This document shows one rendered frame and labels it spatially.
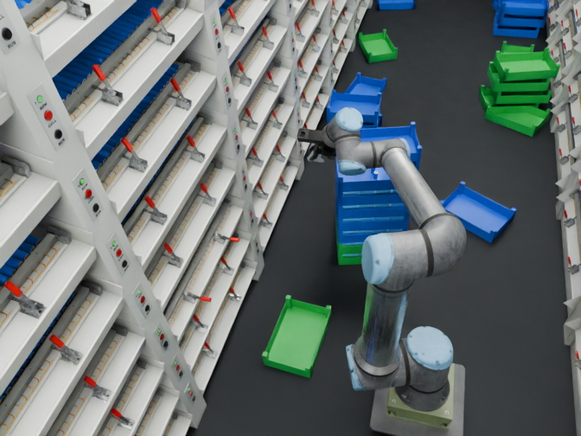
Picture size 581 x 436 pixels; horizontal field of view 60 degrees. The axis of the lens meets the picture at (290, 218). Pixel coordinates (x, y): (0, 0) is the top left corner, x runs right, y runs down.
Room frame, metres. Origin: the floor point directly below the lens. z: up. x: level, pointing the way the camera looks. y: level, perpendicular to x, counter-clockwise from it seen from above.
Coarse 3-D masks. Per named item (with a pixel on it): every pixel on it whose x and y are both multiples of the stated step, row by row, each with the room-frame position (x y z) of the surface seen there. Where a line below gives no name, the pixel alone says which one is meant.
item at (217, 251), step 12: (228, 204) 1.39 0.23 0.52; (240, 204) 1.39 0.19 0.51; (216, 216) 1.34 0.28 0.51; (228, 216) 1.35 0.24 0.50; (240, 216) 1.38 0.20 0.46; (228, 228) 1.29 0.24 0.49; (228, 240) 1.26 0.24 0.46; (216, 252) 1.18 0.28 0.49; (204, 264) 1.13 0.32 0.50; (216, 264) 1.14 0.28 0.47; (204, 276) 1.08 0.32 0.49; (192, 288) 1.03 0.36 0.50; (204, 288) 1.04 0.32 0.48; (180, 312) 0.93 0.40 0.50; (192, 312) 0.94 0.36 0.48; (180, 324) 0.89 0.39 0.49; (180, 336) 0.85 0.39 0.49
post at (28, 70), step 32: (0, 64) 0.75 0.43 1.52; (32, 64) 0.81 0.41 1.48; (0, 128) 0.77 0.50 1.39; (32, 128) 0.75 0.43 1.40; (64, 128) 0.81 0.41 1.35; (64, 160) 0.77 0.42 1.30; (64, 192) 0.74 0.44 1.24; (96, 192) 0.81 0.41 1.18; (96, 224) 0.77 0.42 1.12; (128, 256) 0.81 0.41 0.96; (128, 288) 0.77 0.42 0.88; (128, 320) 0.75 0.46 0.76; (160, 320) 0.81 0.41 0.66; (160, 352) 0.76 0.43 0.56; (192, 384) 0.81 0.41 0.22; (192, 416) 0.75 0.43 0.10
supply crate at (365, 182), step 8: (336, 160) 1.57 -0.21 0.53; (336, 168) 1.53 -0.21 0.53; (376, 168) 1.55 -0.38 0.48; (344, 176) 1.52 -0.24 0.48; (352, 176) 1.51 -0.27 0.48; (360, 176) 1.51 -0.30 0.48; (368, 176) 1.50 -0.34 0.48; (384, 176) 1.49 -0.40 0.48; (344, 184) 1.43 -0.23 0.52; (352, 184) 1.43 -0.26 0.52; (360, 184) 1.43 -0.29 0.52; (368, 184) 1.43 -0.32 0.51; (376, 184) 1.42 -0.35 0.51; (384, 184) 1.42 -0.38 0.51; (392, 184) 1.42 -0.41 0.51
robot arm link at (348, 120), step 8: (344, 112) 1.37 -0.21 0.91; (352, 112) 1.38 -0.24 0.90; (336, 120) 1.36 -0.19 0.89; (344, 120) 1.35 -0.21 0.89; (352, 120) 1.35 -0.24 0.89; (360, 120) 1.36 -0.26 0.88; (328, 128) 1.40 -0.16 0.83; (336, 128) 1.35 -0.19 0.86; (344, 128) 1.33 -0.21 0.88; (352, 128) 1.33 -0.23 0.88; (360, 128) 1.34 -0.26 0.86; (328, 136) 1.40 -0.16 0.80; (336, 136) 1.33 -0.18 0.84
